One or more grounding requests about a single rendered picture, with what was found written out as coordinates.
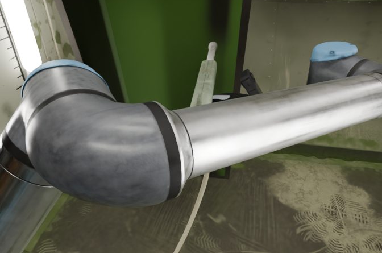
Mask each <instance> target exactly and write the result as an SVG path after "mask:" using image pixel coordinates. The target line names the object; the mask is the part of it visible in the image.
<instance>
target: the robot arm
mask: <svg viewBox="0 0 382 253"><path fill-rule="evenodd" d="M357 52H358V50H357V47H356V46H355V45H353V44H351V43H347V42H325V43H322V44H319V45H317V46H315V47H314V49H313V51H312V56H311V58H310V67H309V73H308V79H307V83H306V85H304V86H298V87H294V88H288V89H283V90H277V91H273V92H268V93H263V92H262V91H261V89H260V88H259V86H258V84H257V83H256V80H255V78H254V75H253V74H252V73H251V72H250V71H249V70H248V69H246V70H244V71H242V72H241V73H240V78H239V81H240V83H241V84H242V86H243V87H244V88H245V89H246V91H247V92H248V94H242V93H221V94H216V95H213V103H208V104H204V105H199V106H193V107H187V108H183V109H178V110H172V111H170V110H168V109H167V108H165V107H164V106H163V105H162V104H160V103H158V102H156V101H149V102H142V103H133V104H132V103H120V102H117V101H116V100H115V98H114V96H113V95H112V93H111V92H110V90H109V87H108V85H107V83H106V81H105V80H104V79H103V78H102V77H101V76H100V75H99V74H98V73H97V72H96V71H95V70H93V69H92V68H91V67H89V66H87V65H86V64H84V63H81V62H78V61H74V60H66V59H61V60H53V61H49V62H46V63H44V64H42V65H40V66H38V67H37V68H35V69H34V70H33V71H32V72H31V73H30V74H29V75H28V76H27V78H26V80H25V82H24V83H23V86H22V90H21V96H22V100H21V102H20V104H19V106H18V108H17V109H16V111H15V113H14V114H13V116H12V117H11V119H10V120H9V122H8V124H7V126H6V127H5V129H4V131H3V133H2V134H1V137H0V253H22V252H23V251H24V249H25V248H26V246H27V245H28V243H29V242H30V240H31V239H32V237H33V236H34V234H35V233H36V231H37V230H38V228H39V227H40V225H41V224H42V222H43V221H44V220H45V218H46V216H47V215H48V213H49V212H50V211H51V209H52V208H53V206H54V204H55V203H56V201H57V200H58V199H59V197H60V196H61V194H62V192H63V193H66V194H68V195H70V196H73V197H75V198H78V199H81V200H83V201H87V202H91V203H94V204H99V205H103V206H114V207H120V208H137V207H145V206H151V205H156V204H159V203H162V202H165V201H168V200H171V199H173V198H176V197H178V196H179V195H180V193H181V192H182V189H183V187H184V185H185V182H186V180H187V179H191V178H194V177H197V176H200V175H203V174H206V173H209V172H212V171H215V170H218V169H221V168H224V167H228V166H230V165H233V164H236V163H240V162H242V161H246V160H249V159H252V158H255V157H258V156H261V155H264V154H268V153H270V152H273V151H277V150H280V149H282V148H285V147H289V146H292V145H295V144H298V143H301V142H304V141H307V140H310V139H313V138H316V137H319V136H322V135H326V134H329V133H331V132H334V131H338V130H341V129H343V128H347V127H350V126H353V125H357V124H359V123H362V122H365V121H368V120H372V119H378V118H382V64H380V63H377V62H375V61H372V60H369V59H367V58H365V57H361V56H358V55H356V53H357Z"/></svg>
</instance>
